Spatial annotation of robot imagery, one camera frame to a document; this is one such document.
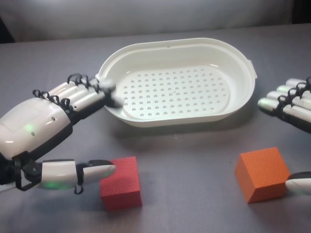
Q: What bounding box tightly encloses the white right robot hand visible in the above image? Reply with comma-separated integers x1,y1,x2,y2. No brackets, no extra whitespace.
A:
257,77,311,195

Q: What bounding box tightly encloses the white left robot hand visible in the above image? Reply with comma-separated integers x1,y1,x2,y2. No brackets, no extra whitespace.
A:
0,72,122,196

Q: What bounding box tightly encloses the orange foam cube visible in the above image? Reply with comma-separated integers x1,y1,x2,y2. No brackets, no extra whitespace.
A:
234,147,291,204

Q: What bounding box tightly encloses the red foam cube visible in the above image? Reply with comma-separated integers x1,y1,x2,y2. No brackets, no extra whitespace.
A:
100,156,143,212

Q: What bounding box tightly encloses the white perforated drain tray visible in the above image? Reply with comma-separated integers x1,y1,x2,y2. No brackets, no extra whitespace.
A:
114,64,235,119

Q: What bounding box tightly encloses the white oval plastic basin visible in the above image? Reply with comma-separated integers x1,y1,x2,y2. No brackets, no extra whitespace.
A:
96,36,258,127

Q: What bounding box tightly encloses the grey table cloth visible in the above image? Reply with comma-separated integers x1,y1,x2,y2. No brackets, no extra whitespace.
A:
0,30,311,233

